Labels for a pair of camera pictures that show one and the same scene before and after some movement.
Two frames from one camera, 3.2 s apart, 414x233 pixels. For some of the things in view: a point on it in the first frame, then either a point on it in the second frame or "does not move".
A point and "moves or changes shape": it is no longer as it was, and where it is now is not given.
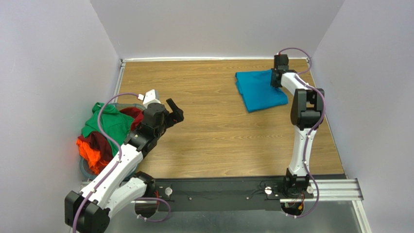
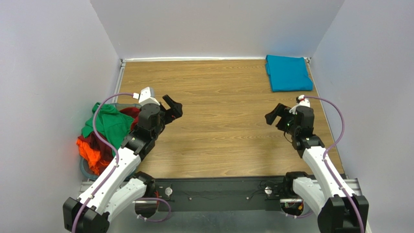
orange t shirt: [91, 156] does not move
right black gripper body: [276, 79] to [281, 118]
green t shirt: [115, 124] does not move
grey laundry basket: [86, 172] does not move
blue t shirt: [256, 92] moves or changes shape
